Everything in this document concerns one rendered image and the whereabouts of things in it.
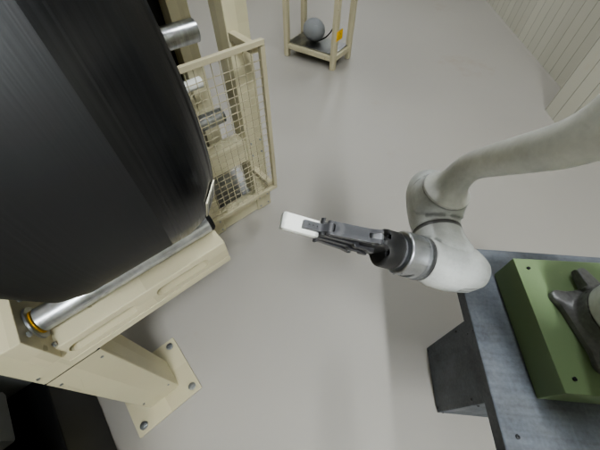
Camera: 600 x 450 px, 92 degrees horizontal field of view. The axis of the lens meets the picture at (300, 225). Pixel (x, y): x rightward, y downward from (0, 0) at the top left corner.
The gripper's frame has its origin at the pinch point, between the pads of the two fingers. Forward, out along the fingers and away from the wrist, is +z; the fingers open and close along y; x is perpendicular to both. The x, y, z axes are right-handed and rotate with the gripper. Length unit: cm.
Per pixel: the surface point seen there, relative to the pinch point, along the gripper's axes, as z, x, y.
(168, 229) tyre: 19.6, -7.3, -6.3
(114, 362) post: 30, -37, 53
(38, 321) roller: 37.3, -24.0, 14.9
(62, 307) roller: 34.7, -21.2, 14.9
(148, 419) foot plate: 19, -66, 95
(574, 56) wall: -241, 240, 79
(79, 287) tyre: 27.6, -16.6, -4.3
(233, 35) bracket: 25, 72, 39
